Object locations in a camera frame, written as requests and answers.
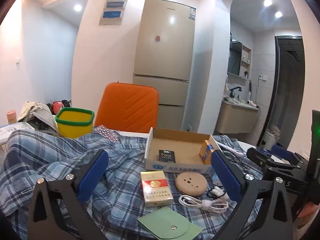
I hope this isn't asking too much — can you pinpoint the red bag on floor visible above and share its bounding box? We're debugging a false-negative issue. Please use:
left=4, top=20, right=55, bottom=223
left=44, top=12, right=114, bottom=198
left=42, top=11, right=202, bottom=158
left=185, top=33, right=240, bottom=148
left=47, top=100, right=71, bottom=115

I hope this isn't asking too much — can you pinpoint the orange chair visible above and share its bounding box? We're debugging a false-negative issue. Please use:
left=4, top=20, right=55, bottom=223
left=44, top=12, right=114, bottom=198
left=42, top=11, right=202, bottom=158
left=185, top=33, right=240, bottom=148
left=94, top=82, right=159, bottom=133

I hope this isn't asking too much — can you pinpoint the person left hand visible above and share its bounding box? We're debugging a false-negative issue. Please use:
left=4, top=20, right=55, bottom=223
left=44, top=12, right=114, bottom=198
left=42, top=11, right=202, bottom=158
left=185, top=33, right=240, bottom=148
left=298, top=202, right=319, bottom=218

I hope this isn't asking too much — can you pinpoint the round beige wooden disc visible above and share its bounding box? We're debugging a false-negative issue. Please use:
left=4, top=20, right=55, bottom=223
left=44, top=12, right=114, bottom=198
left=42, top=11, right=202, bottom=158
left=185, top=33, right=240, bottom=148
left=175, top=172, right=208, bottom=197

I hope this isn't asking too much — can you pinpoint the yellow bin green rim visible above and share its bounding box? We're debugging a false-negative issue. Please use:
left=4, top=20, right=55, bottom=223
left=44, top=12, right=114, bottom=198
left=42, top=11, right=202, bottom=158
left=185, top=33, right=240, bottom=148
left=55, top=107, right=94, bottom=139

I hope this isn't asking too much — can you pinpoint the blue plaid shirt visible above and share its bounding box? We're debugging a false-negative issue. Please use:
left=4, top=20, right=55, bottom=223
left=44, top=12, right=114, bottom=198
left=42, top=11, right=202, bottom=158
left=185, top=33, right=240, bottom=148
left=0, top=128, right=266, bottom=240

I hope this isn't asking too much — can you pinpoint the red gold cigarette pack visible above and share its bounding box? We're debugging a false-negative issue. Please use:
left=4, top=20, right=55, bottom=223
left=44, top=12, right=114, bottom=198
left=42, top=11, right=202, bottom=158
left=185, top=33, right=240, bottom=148
left=140, top=171, right=174, bottom=207

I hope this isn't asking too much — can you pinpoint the beige bathroom vanity cabinet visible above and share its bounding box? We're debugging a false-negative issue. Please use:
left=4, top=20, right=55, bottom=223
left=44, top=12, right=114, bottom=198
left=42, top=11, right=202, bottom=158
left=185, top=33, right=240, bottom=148
left=215, top=101, right=260, bottom=134

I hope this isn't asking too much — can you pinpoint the bathroom mirror cabinet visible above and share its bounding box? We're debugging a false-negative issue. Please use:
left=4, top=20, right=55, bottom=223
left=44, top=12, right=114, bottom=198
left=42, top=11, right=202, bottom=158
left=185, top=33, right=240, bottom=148
left=227, top=35, right=252, bottom=80

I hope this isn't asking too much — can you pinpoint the grey cloth pile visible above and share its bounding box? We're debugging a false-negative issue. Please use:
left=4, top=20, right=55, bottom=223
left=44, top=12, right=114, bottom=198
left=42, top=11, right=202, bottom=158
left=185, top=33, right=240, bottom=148
left=17, top=101, right=59, bottom=135

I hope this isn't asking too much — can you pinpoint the white usb cable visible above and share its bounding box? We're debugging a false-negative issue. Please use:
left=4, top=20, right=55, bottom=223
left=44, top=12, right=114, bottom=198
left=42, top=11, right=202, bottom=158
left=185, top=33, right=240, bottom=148
left=178, top=194, right=230, bottom=214

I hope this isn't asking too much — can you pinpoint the white trash bin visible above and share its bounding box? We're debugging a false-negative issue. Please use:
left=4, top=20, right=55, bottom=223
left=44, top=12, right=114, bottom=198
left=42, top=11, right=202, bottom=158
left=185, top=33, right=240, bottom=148
left=261, top=126, right=281, bottom=150

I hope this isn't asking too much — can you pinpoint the beige refrigerator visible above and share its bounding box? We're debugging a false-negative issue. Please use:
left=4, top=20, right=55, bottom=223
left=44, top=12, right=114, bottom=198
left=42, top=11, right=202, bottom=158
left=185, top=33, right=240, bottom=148
left=133, top=0, right=196, bottom=130

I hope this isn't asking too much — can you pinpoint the white rabbit hair tie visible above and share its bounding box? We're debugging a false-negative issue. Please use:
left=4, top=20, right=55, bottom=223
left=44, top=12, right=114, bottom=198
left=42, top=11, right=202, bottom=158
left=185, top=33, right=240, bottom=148
left=207, top=185, right=230, bottom=201

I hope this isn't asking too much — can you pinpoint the white hair dryer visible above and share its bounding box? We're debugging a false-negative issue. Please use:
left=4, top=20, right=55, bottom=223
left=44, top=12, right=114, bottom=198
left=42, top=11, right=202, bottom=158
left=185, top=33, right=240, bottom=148
left=247, top=100, right=257, bottom=108

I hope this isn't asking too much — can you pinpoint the bag of shiny beads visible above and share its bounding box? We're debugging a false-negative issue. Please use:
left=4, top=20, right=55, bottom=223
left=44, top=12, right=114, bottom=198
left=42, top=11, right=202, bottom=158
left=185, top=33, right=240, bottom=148
left=94, top=125, right=120, bottom=142

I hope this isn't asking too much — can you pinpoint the shallow cardboard box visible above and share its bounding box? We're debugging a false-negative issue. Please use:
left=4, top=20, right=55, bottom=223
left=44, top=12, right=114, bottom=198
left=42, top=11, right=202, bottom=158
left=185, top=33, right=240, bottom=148
left=144, top=128, right=221, bottom=174

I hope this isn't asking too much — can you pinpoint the black cigarette pack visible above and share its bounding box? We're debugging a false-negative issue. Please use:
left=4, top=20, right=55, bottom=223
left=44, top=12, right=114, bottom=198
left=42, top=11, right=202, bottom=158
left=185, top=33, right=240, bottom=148
left=158, top=150, right=176, bottom=163

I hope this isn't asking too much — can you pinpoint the green felt pouch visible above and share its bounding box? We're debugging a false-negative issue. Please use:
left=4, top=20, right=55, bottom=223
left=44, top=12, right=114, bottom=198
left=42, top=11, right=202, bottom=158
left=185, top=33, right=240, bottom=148
left=137, top=207, right=203, bottom=239

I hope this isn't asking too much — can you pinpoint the gold blue cigarette pack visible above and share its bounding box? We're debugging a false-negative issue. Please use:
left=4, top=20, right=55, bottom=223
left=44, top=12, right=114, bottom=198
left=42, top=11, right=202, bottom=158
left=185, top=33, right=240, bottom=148
left=199, top=140, right=215, bottom=165

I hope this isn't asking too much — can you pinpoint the black faucet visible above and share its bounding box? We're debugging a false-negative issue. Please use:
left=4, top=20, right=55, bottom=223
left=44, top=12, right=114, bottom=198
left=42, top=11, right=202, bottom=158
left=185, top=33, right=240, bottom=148
left=229, top=86, right=242, bottom=98

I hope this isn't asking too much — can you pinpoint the wall electrical panel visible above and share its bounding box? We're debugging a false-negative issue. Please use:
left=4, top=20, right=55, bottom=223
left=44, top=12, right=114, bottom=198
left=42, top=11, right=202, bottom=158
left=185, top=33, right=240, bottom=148
left=99, top=0, right=127, bottom=25

